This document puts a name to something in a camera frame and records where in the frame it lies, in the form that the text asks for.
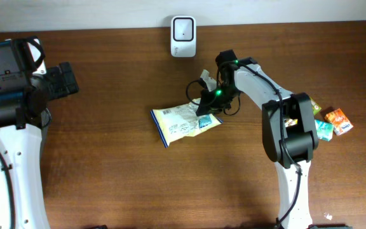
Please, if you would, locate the green juice carton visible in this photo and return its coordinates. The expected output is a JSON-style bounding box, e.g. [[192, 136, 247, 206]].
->
[[285, 98, 322, 127]]

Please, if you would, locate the orange juice carton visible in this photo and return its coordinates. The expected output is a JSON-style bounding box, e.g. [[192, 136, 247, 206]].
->
[[325, 109, 353, 135]]

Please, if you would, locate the teal Kleenex tissue pack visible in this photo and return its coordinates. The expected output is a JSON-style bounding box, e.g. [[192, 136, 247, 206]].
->
[[315, 120, 334, 141]]

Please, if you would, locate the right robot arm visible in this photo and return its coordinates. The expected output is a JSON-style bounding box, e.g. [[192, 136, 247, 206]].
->
[[196, 50, 318, 228]]

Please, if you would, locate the white barcode scanner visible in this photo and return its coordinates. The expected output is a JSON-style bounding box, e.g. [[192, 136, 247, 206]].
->
[[170, 15, 197, 58]]

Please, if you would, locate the yellow white snack bag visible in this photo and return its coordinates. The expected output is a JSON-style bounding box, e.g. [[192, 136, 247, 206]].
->
[[150, 102, 223, 148]]

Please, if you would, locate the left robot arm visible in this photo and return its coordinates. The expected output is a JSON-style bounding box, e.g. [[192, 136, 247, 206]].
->
[[0, 36, 79, 228]]

